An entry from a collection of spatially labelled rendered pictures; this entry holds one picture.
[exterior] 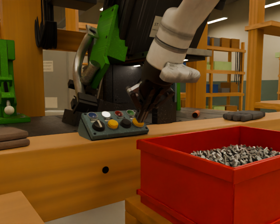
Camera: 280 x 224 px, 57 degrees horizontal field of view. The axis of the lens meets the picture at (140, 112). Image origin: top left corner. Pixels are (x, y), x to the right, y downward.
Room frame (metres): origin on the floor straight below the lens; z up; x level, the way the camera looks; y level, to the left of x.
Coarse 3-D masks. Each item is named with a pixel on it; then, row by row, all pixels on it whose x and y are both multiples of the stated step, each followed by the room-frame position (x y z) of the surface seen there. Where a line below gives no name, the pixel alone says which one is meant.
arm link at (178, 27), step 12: (192, 0) 0.44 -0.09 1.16; (204, 0) 0.44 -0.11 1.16; (216, 0) 0.46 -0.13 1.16; (168, 12) 0.49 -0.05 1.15; (180, 12) 0.46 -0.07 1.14; (192, 12) 0.46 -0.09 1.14; (204, 12) 0.47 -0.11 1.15; (168, 24) 0.48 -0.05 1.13; (180, 24) 0.47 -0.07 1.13; (192, 24) 0.48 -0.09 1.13; (168, 36) 0.49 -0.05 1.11; (180, 36) 0.49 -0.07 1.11; (192, 36) 0.50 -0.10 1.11; (180, 48) 0.50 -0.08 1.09
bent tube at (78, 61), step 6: (90, 30) 0.90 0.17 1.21; (96, 30) 0.91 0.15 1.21; (84, 36) 0.90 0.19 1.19; (90, 36) 0.88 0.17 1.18; (96, 36) 0.87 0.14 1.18; (84, 42) 0.90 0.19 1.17; (90, 42) 0.90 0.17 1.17; (78, 48) 0.92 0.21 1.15; (84, 48) 0.91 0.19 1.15; (78, 54) 0.92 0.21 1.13; (84, 54) 0.93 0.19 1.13; (78, 60) 0.92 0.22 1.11; (78, 66) 0.91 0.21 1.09; (72, 72) 0.91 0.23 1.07; (78, 72) 0.90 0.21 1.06; (78, 78) 0.87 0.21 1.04; (78, 84) 0.85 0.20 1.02; (78, 90) 0.83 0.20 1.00
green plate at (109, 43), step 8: (112, 8) 0.84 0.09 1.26; (104, 16) 0.89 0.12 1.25; (112, 16) 0.83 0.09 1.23; (104, 24) 0.87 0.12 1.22; (112, 24) 0.83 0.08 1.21; (104, 32) 0.85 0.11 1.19; (112, 32) 0.83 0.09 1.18; (96, 40) 0.89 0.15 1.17; (104, 40) 0.84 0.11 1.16; (112, 40) 0.84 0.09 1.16; (120, 40) 0.86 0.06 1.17; (96, 48) 0.87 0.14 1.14; (104, 48) 0.82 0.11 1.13; (112, 48) 0.84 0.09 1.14; (120, 48) 0.86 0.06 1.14; (96, 56) 0.86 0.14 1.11; (112, 56) 0.84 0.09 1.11; (120, 56) 0.86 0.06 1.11; (88, 64) 0.90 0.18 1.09
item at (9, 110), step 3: (6, 102) 0.80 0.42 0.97; (9, 102) 0.81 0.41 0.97; (6, 105) 0.80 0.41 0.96; (9, 105) 0.80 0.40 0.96; (6, 108) 0.78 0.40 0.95; (9, 108) 0.78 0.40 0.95; (12, 108) 0.79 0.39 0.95; (6, 111) 0.78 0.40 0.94; (9, 111) 0.78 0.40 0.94; (12, 111) 0.79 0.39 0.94; (9, 114) 0.79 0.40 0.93
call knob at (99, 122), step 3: (96, 120) 0.58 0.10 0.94; (99, 120) 0.58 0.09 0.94; (93, 123) 0.57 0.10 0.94; (96, 123) 0.57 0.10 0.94; (99, 123) 0.57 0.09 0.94; (102, 123) 0.57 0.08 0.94; (93, 126) 0.56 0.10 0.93; (96, 126) 0.56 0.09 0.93; (99, 126) 0.56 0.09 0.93; (102, 126) 0.56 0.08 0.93; (96, 129) 0.56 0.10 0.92; (99, 129) 0.56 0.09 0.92; (102, 129) 0.57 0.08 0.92
